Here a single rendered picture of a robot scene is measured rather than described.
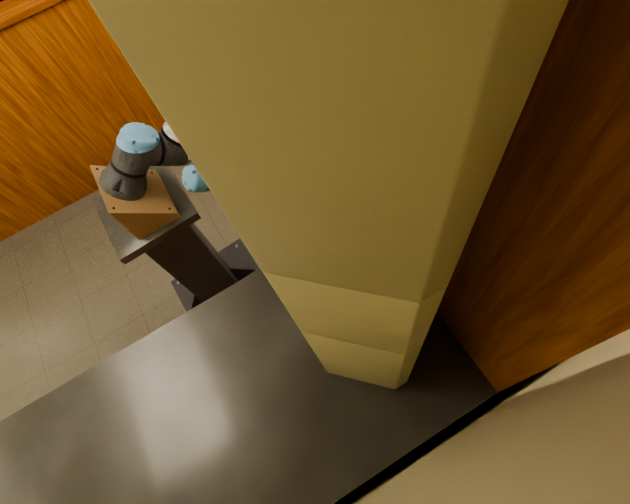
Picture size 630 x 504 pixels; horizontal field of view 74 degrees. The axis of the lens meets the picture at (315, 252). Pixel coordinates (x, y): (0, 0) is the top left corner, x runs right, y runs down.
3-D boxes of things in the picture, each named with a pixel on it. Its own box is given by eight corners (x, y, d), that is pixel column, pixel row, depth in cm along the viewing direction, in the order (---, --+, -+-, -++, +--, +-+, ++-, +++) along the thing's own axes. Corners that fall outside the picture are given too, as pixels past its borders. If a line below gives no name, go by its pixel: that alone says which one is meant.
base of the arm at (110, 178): (90, 172, 142) (96, 149, 136) (132, 169, 154) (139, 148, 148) (112, 203, 138) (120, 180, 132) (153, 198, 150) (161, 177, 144)
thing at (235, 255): (171, 282, 249) (72, 202, 169) (240, 239, 256) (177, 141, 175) (206, 349, 229) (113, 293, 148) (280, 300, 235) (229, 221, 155)
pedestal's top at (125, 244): (97, 205, 166) (91, 199, 163) (167, 163, 170) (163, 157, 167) (125, 264, 153) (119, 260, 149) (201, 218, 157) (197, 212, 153)
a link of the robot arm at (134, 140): (104, 151, 138) (113, 117, 130) (142, 151, 148) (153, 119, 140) (121, 176, 134) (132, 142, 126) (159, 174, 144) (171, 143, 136)
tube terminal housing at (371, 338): (448, 355, 120) (542, 226, 51) (352, 417, 117) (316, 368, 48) (397, 286, 131) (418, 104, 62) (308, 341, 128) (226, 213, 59)
